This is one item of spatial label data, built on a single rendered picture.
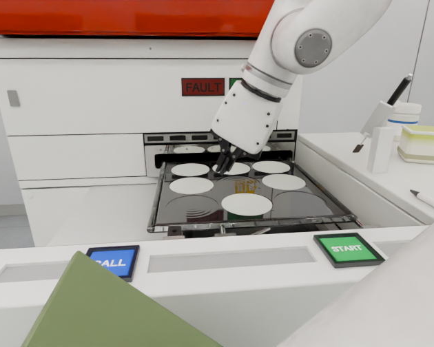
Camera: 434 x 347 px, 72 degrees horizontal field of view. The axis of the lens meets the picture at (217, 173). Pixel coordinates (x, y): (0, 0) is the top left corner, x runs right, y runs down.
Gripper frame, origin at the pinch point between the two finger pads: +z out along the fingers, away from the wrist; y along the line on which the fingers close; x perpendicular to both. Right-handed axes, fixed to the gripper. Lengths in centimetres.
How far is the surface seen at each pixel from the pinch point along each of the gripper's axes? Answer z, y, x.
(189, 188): 11.1, -5.1, 2.5
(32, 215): 48, -46, 1
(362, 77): -20, 24, 220
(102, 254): 2.2, -1.5, -31.0
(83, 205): 30.4, -27.8, -1.3
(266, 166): 5.9, 6.0, 23.5
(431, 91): -33, 78, 249
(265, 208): 3.5, 11.1, -0.6
